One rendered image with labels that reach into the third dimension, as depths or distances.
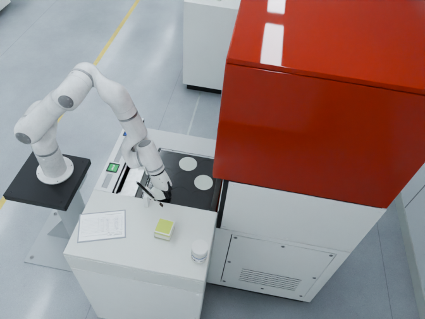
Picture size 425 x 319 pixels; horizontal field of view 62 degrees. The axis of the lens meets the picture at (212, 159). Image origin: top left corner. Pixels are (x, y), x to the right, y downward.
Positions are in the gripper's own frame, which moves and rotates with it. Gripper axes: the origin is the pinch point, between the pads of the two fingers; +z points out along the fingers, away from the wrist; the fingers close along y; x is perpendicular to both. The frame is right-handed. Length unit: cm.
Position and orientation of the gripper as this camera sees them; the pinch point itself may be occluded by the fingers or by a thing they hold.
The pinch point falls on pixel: (167, 193)
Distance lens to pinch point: 182.1
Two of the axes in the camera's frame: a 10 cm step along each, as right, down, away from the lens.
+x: 5.9, -5.8, 5.6
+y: 7.6, 1.7, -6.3
